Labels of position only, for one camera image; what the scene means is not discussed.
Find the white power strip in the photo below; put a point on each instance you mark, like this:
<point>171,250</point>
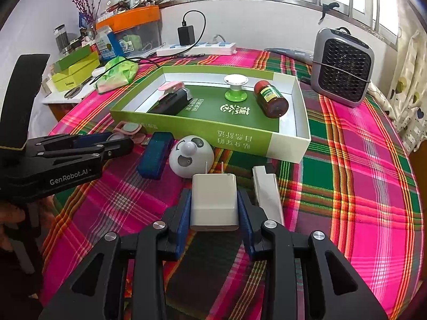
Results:
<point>213,49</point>

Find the brown bottle red cap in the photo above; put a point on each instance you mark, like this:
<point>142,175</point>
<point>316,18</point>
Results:
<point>272,101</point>

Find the dark green box lid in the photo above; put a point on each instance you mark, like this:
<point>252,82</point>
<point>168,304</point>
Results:
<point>71,58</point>

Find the orange lid storage container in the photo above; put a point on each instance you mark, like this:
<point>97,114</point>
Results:
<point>133,16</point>

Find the green plastic bag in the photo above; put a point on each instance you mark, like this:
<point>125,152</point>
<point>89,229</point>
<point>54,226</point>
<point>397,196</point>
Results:
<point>116,73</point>

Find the black window hook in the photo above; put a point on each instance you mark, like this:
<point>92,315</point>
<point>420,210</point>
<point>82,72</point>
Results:
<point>328,6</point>

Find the white usb charger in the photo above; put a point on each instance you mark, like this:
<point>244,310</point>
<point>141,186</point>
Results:
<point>213,200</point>

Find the green cardboard box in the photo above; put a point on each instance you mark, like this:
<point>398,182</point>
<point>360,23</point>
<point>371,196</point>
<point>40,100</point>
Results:
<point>233,140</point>

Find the black power adapter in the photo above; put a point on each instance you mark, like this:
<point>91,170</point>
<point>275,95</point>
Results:
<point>186,35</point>

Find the patterned curtain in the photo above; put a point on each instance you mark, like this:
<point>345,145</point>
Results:
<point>410,100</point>

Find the glass jar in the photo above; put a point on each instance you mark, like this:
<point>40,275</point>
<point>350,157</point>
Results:
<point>61,40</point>

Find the small white plastic item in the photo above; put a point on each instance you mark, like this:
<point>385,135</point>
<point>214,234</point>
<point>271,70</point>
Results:
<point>97,72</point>

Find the scissors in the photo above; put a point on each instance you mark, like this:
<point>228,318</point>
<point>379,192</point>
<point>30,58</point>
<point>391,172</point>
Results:
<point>75,90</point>

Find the grey blue flat tool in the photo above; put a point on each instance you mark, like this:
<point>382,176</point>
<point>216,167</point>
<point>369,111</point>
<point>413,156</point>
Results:
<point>290,53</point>

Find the grey fan heater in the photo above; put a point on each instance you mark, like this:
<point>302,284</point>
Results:
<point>343,70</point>

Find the window grille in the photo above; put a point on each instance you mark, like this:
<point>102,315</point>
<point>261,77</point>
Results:
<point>267,1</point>

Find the silver lighter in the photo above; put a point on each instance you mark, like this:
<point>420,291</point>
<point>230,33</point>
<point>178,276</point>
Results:
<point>267,193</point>

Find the purple flower branches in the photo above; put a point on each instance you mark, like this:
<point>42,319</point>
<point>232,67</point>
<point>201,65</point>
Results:
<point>85,3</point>

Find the green white suction knob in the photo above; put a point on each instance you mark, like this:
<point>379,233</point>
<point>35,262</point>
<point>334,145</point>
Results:
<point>235,95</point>

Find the pink green plaid tablecloth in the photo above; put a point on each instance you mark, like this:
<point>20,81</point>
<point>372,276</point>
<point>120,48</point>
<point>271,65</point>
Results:
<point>350,190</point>

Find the pink round clip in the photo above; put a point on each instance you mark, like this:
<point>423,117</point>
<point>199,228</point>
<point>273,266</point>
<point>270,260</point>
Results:
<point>131,128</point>

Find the blue usb device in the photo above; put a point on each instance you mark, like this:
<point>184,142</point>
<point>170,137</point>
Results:
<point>155,156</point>

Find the pile of small clutter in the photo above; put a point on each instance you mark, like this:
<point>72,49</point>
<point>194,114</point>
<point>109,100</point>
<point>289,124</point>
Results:
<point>126,1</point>

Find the blue white carton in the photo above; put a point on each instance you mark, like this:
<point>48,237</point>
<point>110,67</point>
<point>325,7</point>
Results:
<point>106,46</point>

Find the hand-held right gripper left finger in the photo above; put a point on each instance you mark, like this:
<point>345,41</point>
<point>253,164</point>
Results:
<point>183,221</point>

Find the yellow cardboard box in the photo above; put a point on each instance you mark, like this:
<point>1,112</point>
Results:
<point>73,79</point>

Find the brown wooden cabinet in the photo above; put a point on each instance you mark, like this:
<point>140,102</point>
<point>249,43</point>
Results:
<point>419,173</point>

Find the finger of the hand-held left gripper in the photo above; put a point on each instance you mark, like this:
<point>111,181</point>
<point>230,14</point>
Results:
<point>90,139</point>
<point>116,148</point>

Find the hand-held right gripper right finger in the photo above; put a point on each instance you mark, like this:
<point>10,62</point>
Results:
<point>248,231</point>

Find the white panda timer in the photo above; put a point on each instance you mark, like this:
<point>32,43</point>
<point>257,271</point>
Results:
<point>186,160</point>

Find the black battery charger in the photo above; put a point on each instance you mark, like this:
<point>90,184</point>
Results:
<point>168,103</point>

